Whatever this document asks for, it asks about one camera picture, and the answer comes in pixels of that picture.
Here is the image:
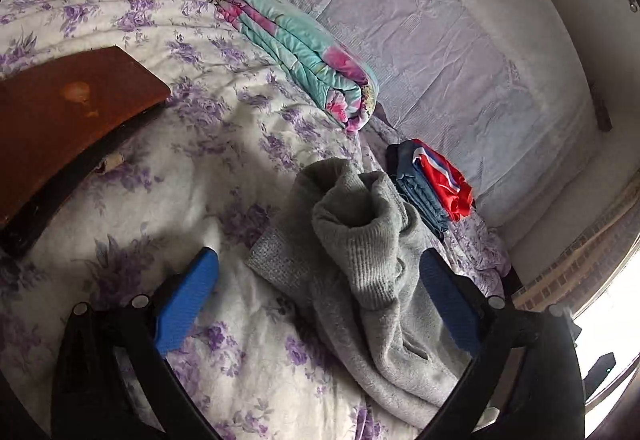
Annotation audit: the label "grey knitted sweater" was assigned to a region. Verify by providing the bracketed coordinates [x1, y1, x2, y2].
[247, 157, 482, 428]

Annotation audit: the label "folded dark navy pants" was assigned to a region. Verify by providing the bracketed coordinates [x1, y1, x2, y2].
[386, 141, 422, 182]

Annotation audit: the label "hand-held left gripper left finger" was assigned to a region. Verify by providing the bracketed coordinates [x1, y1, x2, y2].
[50, 246, 221, 440]

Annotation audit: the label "folded floral quilt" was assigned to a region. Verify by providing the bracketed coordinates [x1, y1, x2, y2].
[218, 0, 380, 133]

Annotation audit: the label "folded blue jeans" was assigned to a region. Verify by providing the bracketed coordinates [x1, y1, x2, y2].
[392, 169, 451, 241]

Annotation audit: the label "purple floral bed sheet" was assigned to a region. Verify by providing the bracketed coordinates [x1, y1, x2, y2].
[0, 0, 506, 440]

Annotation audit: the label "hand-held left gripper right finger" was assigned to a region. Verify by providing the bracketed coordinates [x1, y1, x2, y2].
[415, 249, 586, 440]

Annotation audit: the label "window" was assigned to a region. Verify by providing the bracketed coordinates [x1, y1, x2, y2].
[570, 245, 640, 440]

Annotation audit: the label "brown leather case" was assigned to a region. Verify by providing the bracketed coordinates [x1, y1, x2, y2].
[0, 46, 172, 261]

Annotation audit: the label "white lace cover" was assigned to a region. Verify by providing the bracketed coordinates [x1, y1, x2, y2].
[220, 0, 601, 227]

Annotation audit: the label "folded red garment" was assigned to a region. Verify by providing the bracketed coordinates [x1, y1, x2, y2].
[411, 138, 475, 222]

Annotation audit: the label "checked beige curtain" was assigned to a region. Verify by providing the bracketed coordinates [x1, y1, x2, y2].
[510, 180, 640, 317]

